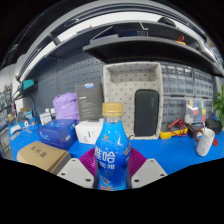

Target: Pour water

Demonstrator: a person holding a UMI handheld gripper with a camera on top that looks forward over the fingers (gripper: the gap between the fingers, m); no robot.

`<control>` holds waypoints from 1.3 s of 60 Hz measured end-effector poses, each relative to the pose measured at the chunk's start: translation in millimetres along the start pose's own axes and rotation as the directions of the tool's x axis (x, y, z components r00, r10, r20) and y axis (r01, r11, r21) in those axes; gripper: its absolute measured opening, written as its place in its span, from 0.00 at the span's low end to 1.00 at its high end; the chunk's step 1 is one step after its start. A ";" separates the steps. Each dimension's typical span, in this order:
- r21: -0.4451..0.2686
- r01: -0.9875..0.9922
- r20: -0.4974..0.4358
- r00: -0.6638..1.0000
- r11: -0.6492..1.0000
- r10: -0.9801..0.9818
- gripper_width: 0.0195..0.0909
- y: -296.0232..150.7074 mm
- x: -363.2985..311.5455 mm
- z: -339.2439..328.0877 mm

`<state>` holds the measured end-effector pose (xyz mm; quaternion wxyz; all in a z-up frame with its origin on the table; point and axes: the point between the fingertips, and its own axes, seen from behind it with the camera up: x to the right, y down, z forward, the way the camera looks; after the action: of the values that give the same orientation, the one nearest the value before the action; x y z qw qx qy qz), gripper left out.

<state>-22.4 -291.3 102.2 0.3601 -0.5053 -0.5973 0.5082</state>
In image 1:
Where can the green potted plant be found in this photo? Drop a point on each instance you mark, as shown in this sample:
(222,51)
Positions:
(220,105)

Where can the white ribbed cup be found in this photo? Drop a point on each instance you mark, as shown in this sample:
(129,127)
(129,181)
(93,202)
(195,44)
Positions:
(205,143)

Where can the small white labelled box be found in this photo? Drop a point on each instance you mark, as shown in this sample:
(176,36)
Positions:
(45,118)

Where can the yellow multimeter with leads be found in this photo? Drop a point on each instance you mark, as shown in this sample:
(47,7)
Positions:
(166,134)

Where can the beige perforated tray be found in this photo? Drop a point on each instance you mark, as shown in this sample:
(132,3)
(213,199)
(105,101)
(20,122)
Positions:
(120,90)

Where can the clear organiser with coloured parts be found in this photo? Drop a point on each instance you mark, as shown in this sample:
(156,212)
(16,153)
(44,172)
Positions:
(196,110)

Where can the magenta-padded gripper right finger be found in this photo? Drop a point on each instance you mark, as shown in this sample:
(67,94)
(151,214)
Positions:
(150,171)

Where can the black printed box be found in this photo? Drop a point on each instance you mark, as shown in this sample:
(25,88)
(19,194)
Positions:
(193,130)

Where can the blue printed box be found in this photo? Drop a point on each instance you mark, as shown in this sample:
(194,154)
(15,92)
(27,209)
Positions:
(56,133)

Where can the brown cardboard box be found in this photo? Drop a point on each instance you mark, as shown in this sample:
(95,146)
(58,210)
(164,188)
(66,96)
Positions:
(41,155)

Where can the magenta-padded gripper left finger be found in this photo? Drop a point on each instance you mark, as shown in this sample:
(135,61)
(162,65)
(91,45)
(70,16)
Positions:
(75,171)

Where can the purple plastic bag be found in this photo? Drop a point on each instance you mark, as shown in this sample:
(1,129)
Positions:
(66,106)

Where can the black overhead shelf unit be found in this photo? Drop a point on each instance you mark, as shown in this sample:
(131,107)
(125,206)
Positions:
(140,50)

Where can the plain black case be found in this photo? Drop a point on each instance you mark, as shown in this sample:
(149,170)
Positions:
(214,126)

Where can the black zip case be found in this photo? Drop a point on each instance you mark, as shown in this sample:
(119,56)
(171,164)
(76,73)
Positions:
(146,113)

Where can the dark grey flat box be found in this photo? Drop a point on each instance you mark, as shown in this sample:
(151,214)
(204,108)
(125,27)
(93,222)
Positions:
(88,101)

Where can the dark grey pegboard panel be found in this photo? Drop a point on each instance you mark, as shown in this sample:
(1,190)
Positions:
(66,76)

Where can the blue drink bottle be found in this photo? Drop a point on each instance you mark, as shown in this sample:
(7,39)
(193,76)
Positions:
(112,150)

